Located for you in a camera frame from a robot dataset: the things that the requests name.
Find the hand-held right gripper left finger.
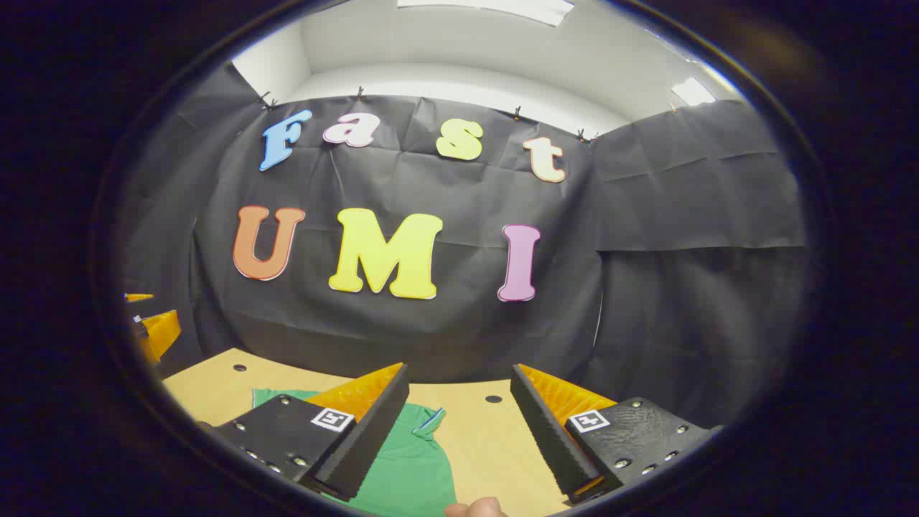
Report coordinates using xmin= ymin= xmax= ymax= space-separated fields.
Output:
xmin=197 ymin=363 xmax=410 ymax=502

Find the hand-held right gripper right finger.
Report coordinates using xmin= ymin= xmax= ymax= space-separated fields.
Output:
xmin=510 ymin=363 xmax=722 ymax=505

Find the green T-shirt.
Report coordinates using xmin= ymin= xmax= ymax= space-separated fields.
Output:
xmin=251 ymin=388 xmax=458 ymax=517

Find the black backdrop cloth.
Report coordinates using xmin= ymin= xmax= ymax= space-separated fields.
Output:
xmin=118 ymin=61 xmax=808 ymax=432

